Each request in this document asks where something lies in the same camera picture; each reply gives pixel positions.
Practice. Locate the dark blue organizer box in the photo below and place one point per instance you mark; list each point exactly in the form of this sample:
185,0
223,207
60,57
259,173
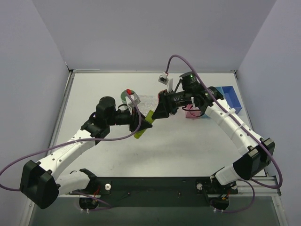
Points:
231,97

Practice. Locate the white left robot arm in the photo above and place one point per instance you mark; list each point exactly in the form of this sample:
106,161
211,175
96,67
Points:
39,180

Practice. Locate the yellow toothpaste tube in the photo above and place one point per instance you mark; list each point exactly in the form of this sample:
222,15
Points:
146,123

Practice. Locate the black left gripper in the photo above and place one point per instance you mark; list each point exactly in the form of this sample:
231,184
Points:
135,121

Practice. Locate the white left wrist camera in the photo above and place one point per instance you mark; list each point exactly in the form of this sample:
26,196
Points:
132,105

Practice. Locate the light blue organizer box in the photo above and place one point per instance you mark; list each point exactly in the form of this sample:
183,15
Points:
219,90

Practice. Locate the large clear textured tray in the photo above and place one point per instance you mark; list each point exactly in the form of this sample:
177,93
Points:
147,103

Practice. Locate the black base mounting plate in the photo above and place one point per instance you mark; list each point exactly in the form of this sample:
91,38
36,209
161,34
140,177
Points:
157,191

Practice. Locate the aluminium rail frame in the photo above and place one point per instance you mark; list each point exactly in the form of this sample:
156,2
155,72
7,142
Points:
245,189

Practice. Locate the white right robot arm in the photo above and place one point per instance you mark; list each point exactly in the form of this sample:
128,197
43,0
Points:
255,151

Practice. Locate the pink organizer box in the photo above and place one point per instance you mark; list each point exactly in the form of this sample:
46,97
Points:
193,112

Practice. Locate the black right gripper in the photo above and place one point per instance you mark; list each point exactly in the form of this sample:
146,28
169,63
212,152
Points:
168,103

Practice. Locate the green plastic cup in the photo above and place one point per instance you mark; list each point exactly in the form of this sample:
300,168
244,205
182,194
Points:
124,96

